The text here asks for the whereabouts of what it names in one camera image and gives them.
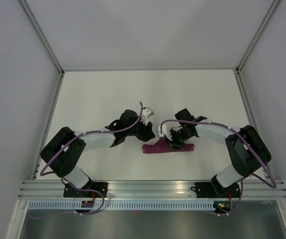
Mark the rear aluminium frame bar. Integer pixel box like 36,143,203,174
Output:
62,66,237,72

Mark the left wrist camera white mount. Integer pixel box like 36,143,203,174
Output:
141,107,154,125

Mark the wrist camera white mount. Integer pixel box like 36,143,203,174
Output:
141,107,154,125
157,124,172,140

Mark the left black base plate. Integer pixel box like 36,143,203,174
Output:
63,182,108,198

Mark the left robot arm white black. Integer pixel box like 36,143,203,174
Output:
40,107,155,197

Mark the left aluminium frame post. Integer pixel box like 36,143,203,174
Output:
17,0,64,76

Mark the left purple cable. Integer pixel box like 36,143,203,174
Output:
40,101,145,215

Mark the purple cloth napkin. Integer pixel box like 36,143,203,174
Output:
142,138,195,154

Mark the right aluminium frame post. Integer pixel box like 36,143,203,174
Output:
234,0,282,74

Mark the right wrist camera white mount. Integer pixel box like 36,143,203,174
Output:
157,124,172,140

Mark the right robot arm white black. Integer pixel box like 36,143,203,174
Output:
159,109,272,197

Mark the aluminium frame post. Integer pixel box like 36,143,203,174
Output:
234,0,282,74
17,0,64,76

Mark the aluminium mounting rail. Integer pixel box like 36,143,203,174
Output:
18,180,286,201

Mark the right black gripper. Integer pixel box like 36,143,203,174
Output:
166,128,193,151

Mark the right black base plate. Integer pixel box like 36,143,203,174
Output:
190,182,241,199

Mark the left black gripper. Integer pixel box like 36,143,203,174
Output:
126,115,155,142

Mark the white slotted cable duct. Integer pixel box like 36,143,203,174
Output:
28,200,214,211

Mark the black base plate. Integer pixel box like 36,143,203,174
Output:
63,182,108,198
190,182,241,199

